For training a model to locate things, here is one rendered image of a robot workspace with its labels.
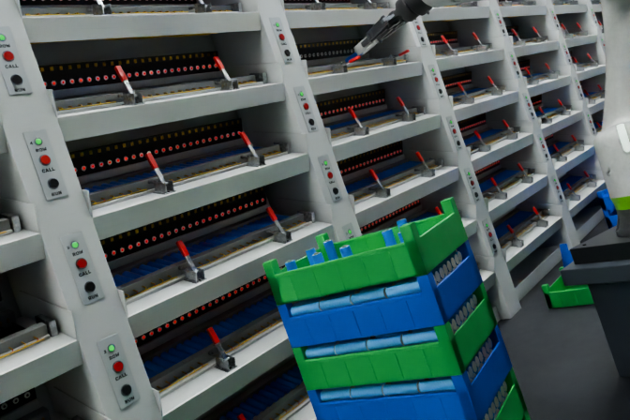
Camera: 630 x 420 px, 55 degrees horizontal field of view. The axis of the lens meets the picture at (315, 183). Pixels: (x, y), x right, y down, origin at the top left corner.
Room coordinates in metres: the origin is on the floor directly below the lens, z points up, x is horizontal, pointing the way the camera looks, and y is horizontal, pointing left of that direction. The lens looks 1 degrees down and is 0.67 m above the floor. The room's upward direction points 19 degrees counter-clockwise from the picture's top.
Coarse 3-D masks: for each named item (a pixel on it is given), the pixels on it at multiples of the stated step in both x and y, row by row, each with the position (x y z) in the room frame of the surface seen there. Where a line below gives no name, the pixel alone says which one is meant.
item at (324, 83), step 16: (400, 48) 2.08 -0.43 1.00; (416, 48) 2.04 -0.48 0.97; (304, 64) 1.59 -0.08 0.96; (320, 64) 1.93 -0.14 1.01; (400, 64) 1.98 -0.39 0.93; (416, 64) 2.02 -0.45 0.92; (320, 80) 1.64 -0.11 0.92; (336, 80) 1.69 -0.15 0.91; (352, 80) 1.75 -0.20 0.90; (368, 80) 1.81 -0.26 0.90; (384, 80) 1.88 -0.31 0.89
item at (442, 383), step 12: (480, 360) 0.99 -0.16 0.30; (468, 372) 0.94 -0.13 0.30; (372, 384) 1.02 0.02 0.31; (384, 384) 1.00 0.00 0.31; (396, 384) 0.98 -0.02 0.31; (408, 384) 0.97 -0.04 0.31; (420, 384) 0.95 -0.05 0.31; (432, 384) 0.94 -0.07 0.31; (444, 384) 0.93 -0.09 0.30; (324, 396) 1.06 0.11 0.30; (336, 396) 1.04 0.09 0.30; (348, 396) 1.03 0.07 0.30; (360, 396) 1.02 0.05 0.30; (372, 396) 1.00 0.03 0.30; (384, 396) 1.00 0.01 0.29
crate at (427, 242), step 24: (456, 216) 1.05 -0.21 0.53; (360, 240) 1.18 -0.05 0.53; (408, 240) 0.91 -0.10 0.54; (432, 240) 0.95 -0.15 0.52; (456, 240) 1.02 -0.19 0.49; (264, 264) 1.06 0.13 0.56; (336, 264) 0.98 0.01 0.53; (360, 264) 0.96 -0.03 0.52; (384, 264) 0.94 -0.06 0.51; (408, 264) 0.91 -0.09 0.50; (432, 264) 0.92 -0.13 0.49; (288, 288) 1.05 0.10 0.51; (312, 288) 1.02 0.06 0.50; (336, 288) 0.99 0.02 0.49; (360, 288) 0.97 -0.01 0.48
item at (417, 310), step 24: (432, 288) 0.90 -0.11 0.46; (456, 288) 0.97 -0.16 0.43; (288, 312) 1.06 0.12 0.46; (336, 312) 1.00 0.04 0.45; (360, 312) 0.98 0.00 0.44; (384, 312) 0.95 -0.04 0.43; (408, 312) 0.93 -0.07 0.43; (432, 312) 0.91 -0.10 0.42; (288, 336) 1.07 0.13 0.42; (312, 336) 1.04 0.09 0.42; (336, 336) 1.01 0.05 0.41; (360, 336) 0.99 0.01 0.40
